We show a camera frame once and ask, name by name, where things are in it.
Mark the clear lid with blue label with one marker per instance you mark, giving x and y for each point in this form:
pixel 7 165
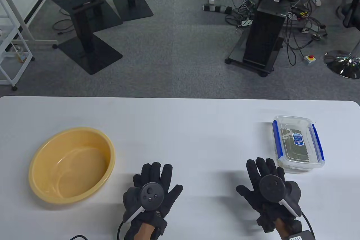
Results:
pixel 298 123

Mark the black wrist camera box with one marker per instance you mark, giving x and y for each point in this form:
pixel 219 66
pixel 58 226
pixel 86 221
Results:
pixel 302 235
pixel 161 226

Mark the chrome chair base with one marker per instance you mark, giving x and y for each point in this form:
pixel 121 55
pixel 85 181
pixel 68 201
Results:
pixel 341 65

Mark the grey power strip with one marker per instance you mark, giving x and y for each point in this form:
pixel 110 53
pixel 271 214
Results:
pixel 213 8

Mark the black and white controller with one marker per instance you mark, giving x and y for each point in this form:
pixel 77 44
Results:
pixel 271 188
pixel 152 195

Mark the red emergency stop button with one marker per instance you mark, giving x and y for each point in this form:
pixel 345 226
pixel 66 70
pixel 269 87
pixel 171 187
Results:
pixel 309 59

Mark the person's left forearm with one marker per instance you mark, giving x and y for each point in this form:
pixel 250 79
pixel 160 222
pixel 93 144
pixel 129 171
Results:
pixel 144 231

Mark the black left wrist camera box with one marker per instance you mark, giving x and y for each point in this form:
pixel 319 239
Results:
pixel 161 226

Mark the black rolling cart base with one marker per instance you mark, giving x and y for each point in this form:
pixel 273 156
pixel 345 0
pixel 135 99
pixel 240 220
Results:
pixel 239 54

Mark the white whiteboard frame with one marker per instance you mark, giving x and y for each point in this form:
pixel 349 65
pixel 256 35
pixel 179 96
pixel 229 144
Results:
pixel 42 41

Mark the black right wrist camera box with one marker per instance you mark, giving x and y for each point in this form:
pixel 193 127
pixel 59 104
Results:
pixel 302 235

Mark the clear container with blue clips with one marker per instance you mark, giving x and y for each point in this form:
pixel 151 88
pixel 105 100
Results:
pixel 319 144

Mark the small clear bottle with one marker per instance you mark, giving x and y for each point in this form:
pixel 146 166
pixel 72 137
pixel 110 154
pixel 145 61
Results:
pixel 20 57

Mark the person's right hand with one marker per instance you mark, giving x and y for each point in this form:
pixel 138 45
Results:
pixel 251 196

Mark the black computer tower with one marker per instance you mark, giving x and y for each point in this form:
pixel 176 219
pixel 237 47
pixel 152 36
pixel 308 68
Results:
pixel 264 34

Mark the black stand with tilted frame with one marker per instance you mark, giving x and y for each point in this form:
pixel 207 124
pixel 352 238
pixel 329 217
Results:
pixel 84 40

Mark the yellow plastic basin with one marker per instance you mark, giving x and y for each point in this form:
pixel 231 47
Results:
pixel 70 166

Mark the person's right forearm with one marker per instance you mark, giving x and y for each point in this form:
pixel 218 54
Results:
pixel 282 230

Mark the green mung beans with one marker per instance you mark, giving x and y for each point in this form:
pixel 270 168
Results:
pixel 289 152

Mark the person's left hand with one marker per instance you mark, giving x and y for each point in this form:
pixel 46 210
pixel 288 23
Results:
pixel 166 178

